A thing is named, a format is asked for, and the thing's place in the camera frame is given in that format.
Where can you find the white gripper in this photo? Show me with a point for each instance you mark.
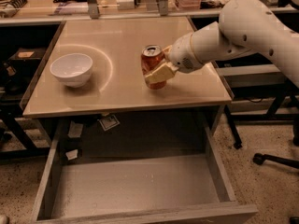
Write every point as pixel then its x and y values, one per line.
pixel 181 55

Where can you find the red coke can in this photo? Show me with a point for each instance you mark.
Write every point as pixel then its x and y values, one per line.
pixel 151 55

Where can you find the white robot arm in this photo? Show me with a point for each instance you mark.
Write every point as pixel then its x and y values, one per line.
pixel 244 26

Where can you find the cabinet with beige top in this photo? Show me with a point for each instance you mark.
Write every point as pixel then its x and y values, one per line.
pixel 117 83

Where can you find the open grey wooden drawer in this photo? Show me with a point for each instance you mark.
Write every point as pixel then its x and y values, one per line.
pixel 154 168

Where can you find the white paper tag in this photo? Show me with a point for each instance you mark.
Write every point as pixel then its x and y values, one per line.
pixel 109 122

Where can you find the white bowl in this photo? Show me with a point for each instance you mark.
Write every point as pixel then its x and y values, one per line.
pixel 72 70

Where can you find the black office chair base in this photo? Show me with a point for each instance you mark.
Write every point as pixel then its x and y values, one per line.
pixel 259 158

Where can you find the black box with label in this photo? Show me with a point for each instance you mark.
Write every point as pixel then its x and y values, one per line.
pixel 27 60

